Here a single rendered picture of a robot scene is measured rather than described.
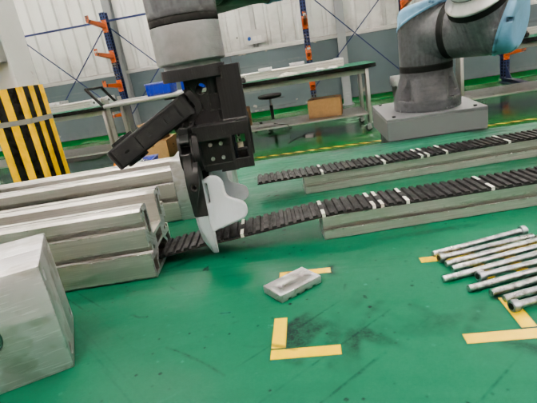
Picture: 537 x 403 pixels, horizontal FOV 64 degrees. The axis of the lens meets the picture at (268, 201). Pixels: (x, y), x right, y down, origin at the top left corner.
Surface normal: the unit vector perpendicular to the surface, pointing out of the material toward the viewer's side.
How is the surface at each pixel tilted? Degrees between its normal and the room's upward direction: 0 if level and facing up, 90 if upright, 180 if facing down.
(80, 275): 90
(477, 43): 128
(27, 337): 90
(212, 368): 0
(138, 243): 90
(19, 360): 90
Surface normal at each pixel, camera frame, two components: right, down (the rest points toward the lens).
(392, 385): -0.16, -0.94
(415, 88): -0.60, 0.07
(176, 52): -0.15, 0.35
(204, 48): 0.50, 0.20
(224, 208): 0.00, 0.15
